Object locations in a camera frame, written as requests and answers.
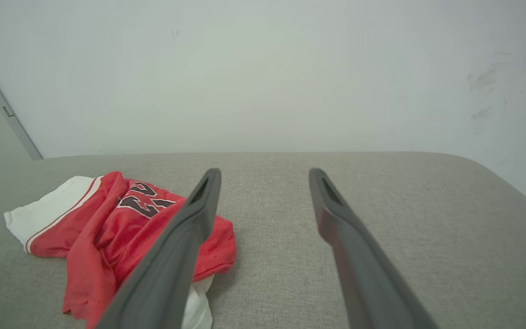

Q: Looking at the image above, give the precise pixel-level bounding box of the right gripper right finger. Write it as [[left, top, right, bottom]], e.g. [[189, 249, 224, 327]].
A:
[[309, 168, 438, 329]]

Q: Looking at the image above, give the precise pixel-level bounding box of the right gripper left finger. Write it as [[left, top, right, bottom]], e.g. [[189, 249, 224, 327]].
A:
[[96, 168, 222, 329]]

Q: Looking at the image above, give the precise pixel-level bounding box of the red basketball jersey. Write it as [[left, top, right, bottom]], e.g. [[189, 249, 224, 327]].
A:
[[4, 171, 237, 329]]

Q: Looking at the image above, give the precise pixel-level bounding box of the grey metal door frame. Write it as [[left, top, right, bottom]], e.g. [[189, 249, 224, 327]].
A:
[[0, 43, 43, 161]]

